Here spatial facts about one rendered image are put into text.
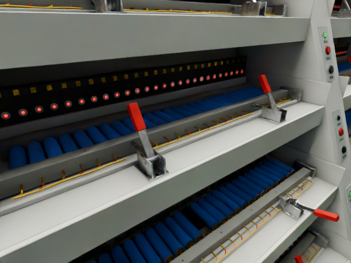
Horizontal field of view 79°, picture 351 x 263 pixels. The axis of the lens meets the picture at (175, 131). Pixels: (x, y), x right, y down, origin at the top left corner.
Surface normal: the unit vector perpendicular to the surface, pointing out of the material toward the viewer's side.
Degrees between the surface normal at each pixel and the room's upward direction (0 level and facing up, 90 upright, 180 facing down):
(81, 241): 113
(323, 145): 90
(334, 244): 90
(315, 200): 22
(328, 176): 90
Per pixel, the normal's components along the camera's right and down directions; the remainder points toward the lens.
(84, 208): -0.02, -0.90
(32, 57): 0.59, 0.34
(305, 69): -0.81, 0.27
